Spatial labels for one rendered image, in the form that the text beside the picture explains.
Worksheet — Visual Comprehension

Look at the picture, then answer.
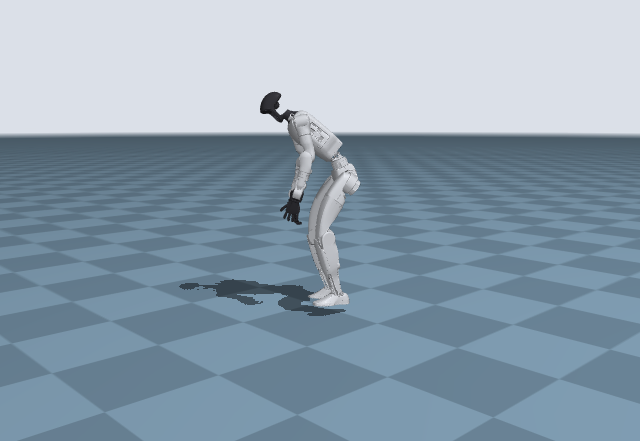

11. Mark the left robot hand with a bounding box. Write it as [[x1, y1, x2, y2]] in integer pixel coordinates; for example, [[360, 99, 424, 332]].
[[280, 189, 304, 222]]

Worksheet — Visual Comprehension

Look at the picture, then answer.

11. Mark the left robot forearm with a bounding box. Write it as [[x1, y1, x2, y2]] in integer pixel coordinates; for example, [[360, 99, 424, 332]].
[[292, 152, 312, 200]]

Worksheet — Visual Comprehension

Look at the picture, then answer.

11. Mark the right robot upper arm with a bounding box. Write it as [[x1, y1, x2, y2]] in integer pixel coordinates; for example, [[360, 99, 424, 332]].
[[289, 134, 304, 167]]

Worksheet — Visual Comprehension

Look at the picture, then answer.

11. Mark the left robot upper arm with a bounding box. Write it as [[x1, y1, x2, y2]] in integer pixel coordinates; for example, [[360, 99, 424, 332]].
[[293, 114, 315, 163]]

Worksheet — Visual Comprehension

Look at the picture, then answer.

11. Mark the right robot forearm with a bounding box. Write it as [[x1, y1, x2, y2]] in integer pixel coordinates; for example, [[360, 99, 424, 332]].
[[288, 165, 299, 197]]

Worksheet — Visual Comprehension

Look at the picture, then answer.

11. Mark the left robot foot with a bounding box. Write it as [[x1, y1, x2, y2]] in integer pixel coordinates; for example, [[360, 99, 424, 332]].
[[313, 292, 349, 307]]

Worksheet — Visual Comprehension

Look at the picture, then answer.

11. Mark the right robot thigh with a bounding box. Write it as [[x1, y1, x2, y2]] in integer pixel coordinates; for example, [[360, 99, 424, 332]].
[[308, 174, 334, 244]]

